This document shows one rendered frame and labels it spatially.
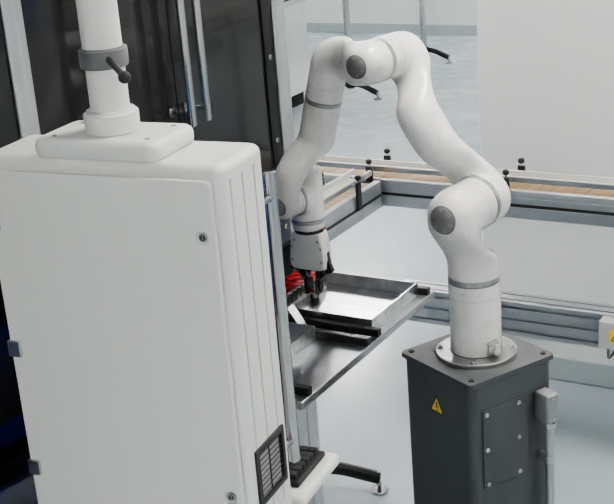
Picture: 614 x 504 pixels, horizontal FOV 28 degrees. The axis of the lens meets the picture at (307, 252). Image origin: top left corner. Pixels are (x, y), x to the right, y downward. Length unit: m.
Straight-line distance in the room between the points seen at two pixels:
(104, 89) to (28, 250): 0.34
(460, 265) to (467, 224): 0.13
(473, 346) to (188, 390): 0.87
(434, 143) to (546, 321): 1.37
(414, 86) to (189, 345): 0.94
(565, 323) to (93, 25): 2.26
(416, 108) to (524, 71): 1.70
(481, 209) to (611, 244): 1.82
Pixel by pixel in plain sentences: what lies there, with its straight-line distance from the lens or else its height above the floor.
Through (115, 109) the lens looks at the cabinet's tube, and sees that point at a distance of 2.22.
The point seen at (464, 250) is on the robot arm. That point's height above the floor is 1.15.
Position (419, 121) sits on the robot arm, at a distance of 2.82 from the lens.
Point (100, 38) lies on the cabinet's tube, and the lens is 2.20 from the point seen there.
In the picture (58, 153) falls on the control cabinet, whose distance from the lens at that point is 2.25.
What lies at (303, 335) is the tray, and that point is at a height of 0.91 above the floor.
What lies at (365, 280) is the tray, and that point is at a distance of 3.34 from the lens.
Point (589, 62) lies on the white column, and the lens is 4.41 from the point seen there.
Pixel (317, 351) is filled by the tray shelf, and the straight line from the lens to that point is 2.99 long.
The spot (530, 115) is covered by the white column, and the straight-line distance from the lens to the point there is 4.52.
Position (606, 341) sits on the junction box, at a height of 0.48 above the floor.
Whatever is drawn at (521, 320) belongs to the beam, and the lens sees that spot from 4.12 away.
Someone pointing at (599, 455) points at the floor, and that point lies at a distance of 4.33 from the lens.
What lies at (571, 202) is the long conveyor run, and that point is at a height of 0.91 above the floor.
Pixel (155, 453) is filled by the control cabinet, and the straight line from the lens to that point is 2.38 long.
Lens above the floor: 2.10
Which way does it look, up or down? 20 degrees down
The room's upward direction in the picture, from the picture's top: 5 degrees counter-clockwise
